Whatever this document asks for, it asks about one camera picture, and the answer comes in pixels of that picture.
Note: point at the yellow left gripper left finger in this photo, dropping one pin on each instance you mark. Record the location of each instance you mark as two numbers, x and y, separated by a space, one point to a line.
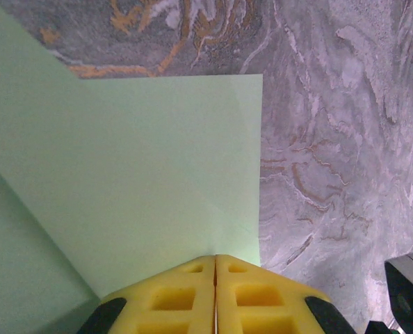
203 299

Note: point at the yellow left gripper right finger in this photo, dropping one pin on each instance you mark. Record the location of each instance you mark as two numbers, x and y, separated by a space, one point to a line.
227 299

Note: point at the light green paper sheet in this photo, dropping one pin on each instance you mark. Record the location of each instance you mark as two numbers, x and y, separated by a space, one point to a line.
140 156

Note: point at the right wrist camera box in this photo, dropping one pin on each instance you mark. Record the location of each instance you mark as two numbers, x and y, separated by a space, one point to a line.
408 288

